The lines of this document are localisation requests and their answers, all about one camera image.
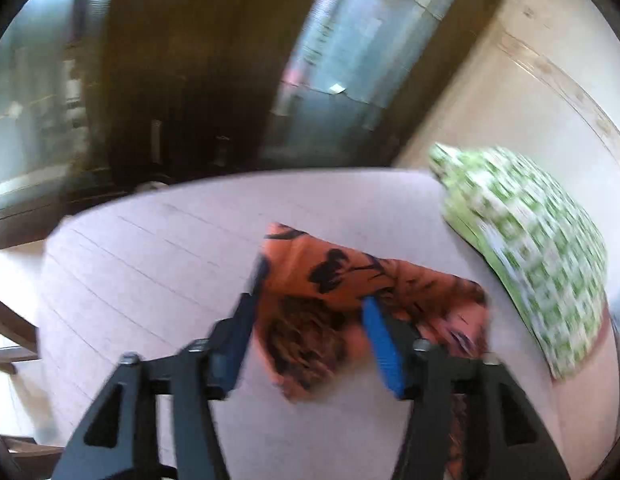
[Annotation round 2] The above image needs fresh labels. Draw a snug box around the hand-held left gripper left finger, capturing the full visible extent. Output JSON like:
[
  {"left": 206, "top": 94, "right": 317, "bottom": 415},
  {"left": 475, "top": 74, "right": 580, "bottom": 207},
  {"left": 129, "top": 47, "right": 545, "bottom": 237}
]
[{"left": 52, "top": 255, "right": 271, "bottom": 480}]

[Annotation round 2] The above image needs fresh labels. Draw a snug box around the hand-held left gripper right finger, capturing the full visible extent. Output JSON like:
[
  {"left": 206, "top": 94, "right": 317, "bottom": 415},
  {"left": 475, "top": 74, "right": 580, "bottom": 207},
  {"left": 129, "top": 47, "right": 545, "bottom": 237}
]
[{"left": 362, "top": 296, "right": 573, "bottom": 480}]

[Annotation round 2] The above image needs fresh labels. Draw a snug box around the orange black floral garment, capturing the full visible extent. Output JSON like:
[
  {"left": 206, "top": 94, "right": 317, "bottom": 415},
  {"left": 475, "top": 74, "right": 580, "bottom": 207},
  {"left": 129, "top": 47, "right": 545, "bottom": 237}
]
[{"left": 253, "top": 222, "right": 491, "bottom": 480}]

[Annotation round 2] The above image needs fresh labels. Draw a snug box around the pink quilted bed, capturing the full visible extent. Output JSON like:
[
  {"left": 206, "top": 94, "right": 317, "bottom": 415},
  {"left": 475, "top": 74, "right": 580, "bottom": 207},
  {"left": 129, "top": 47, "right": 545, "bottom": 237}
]
[{"left": 37, "top": 167, "right": 620, "bottom": 480}]

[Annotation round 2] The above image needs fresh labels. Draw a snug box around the green white checkered pillow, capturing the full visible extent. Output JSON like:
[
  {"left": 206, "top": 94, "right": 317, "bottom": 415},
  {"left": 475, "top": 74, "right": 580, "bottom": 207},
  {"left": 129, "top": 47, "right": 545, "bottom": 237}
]
[{"left": 429, "top": 142, "right": 608, "bottom": 381}]

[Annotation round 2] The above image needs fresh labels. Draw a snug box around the dark wooden cabinet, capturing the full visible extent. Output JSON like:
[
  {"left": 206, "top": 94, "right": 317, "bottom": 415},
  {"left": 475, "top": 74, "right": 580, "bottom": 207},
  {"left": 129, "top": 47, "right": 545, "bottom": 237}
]
[{"left": 102, "top": 0, "right": 341, "bottom": 193}]

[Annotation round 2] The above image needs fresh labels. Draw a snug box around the glass window pane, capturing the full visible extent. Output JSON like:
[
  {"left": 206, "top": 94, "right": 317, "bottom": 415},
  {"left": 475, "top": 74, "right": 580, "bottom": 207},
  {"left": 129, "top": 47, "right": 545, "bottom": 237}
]
[
  {"left": 267, "top": 0, "right": 473, "bottom": 161},
  {"left": 0, "top": 0, "right": 108, "bottom": 211}
]

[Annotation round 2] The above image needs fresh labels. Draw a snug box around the wooden furniture frame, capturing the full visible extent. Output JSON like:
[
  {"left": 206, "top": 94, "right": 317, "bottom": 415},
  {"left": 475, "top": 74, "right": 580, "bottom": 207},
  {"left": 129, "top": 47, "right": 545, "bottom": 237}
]
[{"left": 0, "top": 292, "right": 60, "bottom": 461}]

